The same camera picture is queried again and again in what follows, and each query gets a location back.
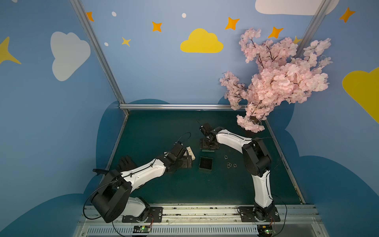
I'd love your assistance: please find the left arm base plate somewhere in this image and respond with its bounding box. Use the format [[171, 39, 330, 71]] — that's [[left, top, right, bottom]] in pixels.
[[122, 206, 163, 223]]

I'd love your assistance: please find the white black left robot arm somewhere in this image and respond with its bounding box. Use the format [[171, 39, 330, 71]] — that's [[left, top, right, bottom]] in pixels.
[[87, 142, 195, 223]]

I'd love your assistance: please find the black red handled tool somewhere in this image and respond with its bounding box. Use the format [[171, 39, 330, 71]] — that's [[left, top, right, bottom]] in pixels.
[[92, 168, 109, 176]]

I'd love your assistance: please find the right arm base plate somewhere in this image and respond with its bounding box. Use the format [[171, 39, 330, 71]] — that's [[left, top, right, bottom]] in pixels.
[[237, 206, 281, 222]]

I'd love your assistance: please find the white flower gift box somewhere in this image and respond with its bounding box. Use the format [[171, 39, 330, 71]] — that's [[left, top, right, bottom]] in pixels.
[[186, 146, 195, 161]]

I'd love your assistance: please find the right green circuit board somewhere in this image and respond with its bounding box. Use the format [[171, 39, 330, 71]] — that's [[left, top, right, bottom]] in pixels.
[[257, 225, 274, 237]]

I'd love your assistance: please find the right aluminium frame post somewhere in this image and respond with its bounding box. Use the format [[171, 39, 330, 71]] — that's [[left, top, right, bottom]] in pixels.
[[295, 0, 332, 58]]

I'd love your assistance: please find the left green circuit board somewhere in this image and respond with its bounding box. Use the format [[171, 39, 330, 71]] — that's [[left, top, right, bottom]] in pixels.
[[133, 226, 152, 234]]

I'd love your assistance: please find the pink cherry blossom tree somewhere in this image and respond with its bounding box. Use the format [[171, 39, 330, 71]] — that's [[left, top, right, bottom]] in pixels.
[[220, 28, 332, 133]]

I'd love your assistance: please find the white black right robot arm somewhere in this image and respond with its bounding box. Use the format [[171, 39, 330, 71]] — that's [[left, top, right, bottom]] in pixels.
[[199, 123, 273, 208]]

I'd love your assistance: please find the green jewelry box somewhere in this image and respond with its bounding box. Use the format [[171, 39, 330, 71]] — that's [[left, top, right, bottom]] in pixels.
[[199, 157, 213, 171]]

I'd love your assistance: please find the left aluminium frame post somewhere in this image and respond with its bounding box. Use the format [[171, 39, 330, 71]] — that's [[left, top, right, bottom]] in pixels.
[[70, 0, 125, 104]]

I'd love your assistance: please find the aluminium frame post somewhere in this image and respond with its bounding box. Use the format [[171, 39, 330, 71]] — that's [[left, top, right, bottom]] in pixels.
[[295, 0, 332, 58], [70, 0, 125, 104]]

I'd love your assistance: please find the black glove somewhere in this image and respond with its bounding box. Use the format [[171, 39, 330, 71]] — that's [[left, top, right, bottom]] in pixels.
[[115, 156, 137, 172]]

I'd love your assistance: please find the front aluminium rail track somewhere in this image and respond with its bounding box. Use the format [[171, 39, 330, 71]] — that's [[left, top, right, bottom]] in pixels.
[[73, 204, 329, 237]]

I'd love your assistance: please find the brown tree base plate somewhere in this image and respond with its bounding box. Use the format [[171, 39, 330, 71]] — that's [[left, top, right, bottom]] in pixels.
[[240, 117, 265, 135]]

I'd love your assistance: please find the green circuit board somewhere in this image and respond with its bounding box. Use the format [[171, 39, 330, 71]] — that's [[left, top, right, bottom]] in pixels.
[[133, 226, 152, 234], [257, 225, 274, 237]]

